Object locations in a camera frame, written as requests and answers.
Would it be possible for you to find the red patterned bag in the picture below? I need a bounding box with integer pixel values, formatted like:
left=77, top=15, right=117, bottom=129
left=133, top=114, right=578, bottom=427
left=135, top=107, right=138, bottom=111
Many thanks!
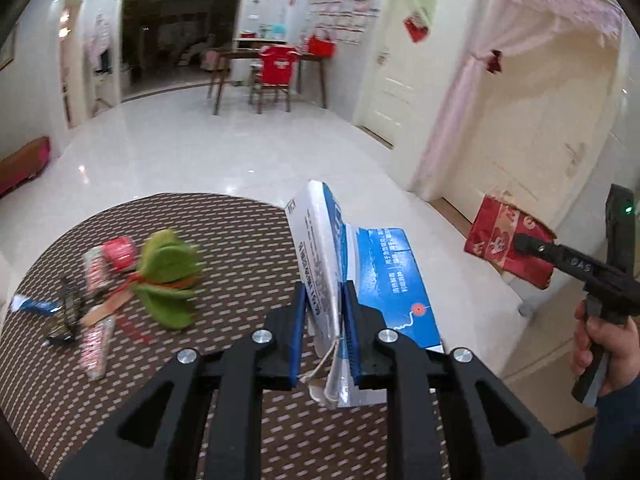
left=464, top=195, right=556, bottom=289

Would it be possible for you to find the blue white paper box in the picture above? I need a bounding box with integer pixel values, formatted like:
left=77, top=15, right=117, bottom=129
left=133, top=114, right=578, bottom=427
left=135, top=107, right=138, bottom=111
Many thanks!
left=285, top=180, right=444, bottom=408

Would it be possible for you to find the green plush toy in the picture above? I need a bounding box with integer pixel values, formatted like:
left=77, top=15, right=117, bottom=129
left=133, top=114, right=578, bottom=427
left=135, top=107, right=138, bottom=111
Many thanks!
left=128, top=229, right=202, bottom=330

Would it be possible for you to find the pink white snack wrapper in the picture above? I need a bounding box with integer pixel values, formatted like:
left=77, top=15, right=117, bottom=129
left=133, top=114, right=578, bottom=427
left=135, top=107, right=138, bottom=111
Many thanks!
left=79, top=246, right=115, bottom=380

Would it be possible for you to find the red snack packet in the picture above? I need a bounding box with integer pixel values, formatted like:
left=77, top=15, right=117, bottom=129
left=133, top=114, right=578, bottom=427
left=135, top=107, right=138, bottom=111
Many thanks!
left=101, top=236, right=137, bottom=273

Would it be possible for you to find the black snack wrapper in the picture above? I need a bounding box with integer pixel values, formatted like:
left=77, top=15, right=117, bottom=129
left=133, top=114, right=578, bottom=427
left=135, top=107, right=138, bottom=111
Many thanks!
left=44, top=276, right=85, bottom=347

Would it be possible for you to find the blue small wrapper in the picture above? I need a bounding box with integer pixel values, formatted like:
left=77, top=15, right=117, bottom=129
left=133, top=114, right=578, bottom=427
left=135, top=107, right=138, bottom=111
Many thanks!
left=10, top=294, right=61, bottom=316

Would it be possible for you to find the person's right hand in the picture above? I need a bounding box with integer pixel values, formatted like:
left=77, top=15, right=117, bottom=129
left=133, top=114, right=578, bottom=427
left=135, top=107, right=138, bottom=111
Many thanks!
left=570, top=297, right=639, bottom=406

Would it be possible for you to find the brown polka dot tablecloth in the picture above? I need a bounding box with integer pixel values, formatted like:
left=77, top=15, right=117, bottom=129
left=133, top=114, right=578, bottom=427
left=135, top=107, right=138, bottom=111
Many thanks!
left=0, top=190, right=452, bottom=480

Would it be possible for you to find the cream panel door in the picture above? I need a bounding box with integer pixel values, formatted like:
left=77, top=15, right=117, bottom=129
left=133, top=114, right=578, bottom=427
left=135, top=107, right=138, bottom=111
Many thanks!
left=444, top=32, right=618, bottom=224

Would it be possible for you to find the white far door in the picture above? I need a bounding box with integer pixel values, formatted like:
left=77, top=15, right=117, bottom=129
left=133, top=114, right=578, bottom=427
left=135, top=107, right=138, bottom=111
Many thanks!
left=361, top=0, right=431, bottom=148

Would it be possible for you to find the pink door curtain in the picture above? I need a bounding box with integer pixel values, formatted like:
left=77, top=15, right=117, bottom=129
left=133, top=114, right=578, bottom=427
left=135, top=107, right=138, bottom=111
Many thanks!
left=414, top=0, right=623, bottom=202

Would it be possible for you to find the red covered chair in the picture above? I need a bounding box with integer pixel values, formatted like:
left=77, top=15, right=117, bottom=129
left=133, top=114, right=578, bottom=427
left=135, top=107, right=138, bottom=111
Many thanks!
left=248, top=44, right=300, bottom=114

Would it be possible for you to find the brown pink bench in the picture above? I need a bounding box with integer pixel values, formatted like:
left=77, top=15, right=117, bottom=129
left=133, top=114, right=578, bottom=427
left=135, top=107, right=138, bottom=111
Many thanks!
left=0, top=136, right=51, bottom=194

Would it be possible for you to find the wooden dining table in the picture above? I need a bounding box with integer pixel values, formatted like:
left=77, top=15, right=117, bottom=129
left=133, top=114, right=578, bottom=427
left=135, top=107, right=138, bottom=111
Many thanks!
left=207, top=46, right=328, bottom=115

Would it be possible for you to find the red gift bag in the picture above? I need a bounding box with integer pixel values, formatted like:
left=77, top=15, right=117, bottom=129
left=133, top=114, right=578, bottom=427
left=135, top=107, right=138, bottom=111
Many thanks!
left=307, top=29, right=336, bottom=58

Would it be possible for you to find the coat stand with clothes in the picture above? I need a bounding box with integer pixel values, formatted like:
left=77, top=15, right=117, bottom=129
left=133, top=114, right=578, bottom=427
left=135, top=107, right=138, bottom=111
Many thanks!
left=83, top=8, right=116, bottom=111

